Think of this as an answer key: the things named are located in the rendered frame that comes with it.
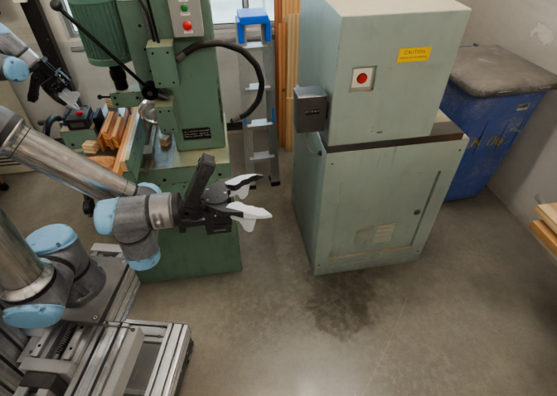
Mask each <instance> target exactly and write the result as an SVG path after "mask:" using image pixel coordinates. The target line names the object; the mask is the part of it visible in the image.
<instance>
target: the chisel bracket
mask: <svg viewBox="0 0 557 396"><path fill-rule="evenodd" d="M109 97H110V98H111V101H112V104H113V106H114V108H115V109H117V108H130V107H138V103H136V102H135V97H140V98H141V102H142V101H143V97H142V94H141V90H140V88H139V85H129V86H128V88H127V89H125V90H116V89H115V86H112V88H111V90H110V91H109ZM141 102H140V103H141Z"/></svg>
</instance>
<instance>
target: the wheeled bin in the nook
mask: <svg viewBox="0 0 557 396"><path fill-rule="evenodd" d="M553 89H557V75H555V74H553V73H551V72H549V71H548V70H545V69H544V68H542V67H540V66H538V65H536V64H534V63H532V62H530V61H528V60H526V59H524V58H522V57H520V56H518V55H516V54H514V53H512V52H510V51H508V50H507V49H505V48H503V47H501V46H498V45H489V46H483V45H481V44H479V43H473V45H472V46H460V47H459V48H458V53H457V55H456V58H455V61H454V63H453V68H452V70H451V73H450V76H449V78H448V82H447V85H446V88H445V90H444V93H443V97H442V100H441V103H440V105H439V109H440V110H441V111H442V112H443V113H444V114H445V115H446V116H447V117H448V118H450V119H451V120H452V121H453V122H454V123H455V124H456V125H457V126H459V127H460V128H461V129H462V130H463V131H464V133H465V134H466V135H467V136H468V137H469V138H470V140H469V142H468V145H467V147H466V150H465V152H464V154H463V157H462V159H461V161H460V163H459V165H458V169H457V170H456V173H455V175H454V177H453V180H452V182H451V185H450V187H449V188H448V192H447V194H446V196H445V198H444V200H443V202H445V201H451V200H461V199H466V198H471V197H476V196H478V195H479V193H480V192H481V191H482V189H483V187H484V186H485V185H486V184H487V182H488V181H489V180H490V178H491V177H492V175H493V173H494V172H495V170H496V169H497V168H498V166H499V165H500V163H501V161H502V160H503V158H504V157H505V155H506V154H507V153H508V151H509V150H510V149H511V147H512V145H513V143H514V141H515V140H516V139H517V137H518V136H519V134H520V133H521V131H522V129H523V128H524V127H525V125H526V124H527V122H528V121H529V119H530V117H531V115H532V114H533V113H534V112H535V110H536V108H537V107H538V105H539V104H540V102H541V100H542V99H543V98H544V96H545V95H546V93H547V92H548V91H551V90H553Z"/></svg>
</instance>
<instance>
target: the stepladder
mask: <svg viewBox="0 0 557 396"><path fill-rule="evenodd" d="M236 12H237V16H235V38H236V45H238V46H242V47H243V48H245V49H246V50H247V51H248V52H252V51H262V57H263V69H264V92H265V105H266V117H267V118H265V119H257V120H252V119H251V115H250V116H248V117H247V118H244V119H242V124H243V135H244V146H245V167H246V175H248V174H255V173H254V163H255V162H264V161H269V165H270V176H269V180H270V181H271V182H270V185H271V186H279V185H280V180H279V152H278V136H277V120H276V104H275V88H274V58H273V42H272V27H271V21H270V19H269V15H268V14H267V12H266V11H265V10H264V8H263V7H257V8H243V9H237V10H236ZM254 24H260V33H261V42H250V43H247V38H246V25H254ZM237 60H238V71H239V82H240V102H241V113H243V112H245V111H246V110H247V109H248V108H249V107H250V94H252V93H258V89H259V83H256V84H250V83H249V65H248V61H247V60H246V59H245V57H244V56H243V55H241V54H240V53H239V52H237ZM262 128H267V129H268V141H269V150H268V151H266V152H254V147H253V133H252V130H255V129H262ZM254 189H256V184H255V181H252V182H250V185H249V190H254Z"/></svg>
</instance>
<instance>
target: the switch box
mask: <svg viewBox="0 0 557 396"><path fill-rule="evenodd" d="M167 1H168V6H169V10H170V15H171V19H172V28H173V32H174V36H175V37H188V36H204V27H203V21H202V15H201V3H200V0H188V2H179V1H178V0H167ZM183 3H185V4H186V5H187V6H188V10H187V11H186V12H189V13H190V14H191V15H187V16H182V15H181V12H184V11H183V10H181V5H182V4H183ZM184 21H189V22H190V23H191V25H192V27H191V30H189V31H193V33H187V34H184V31H186V30H185V29H184V28H183V22H184Z"/></svg>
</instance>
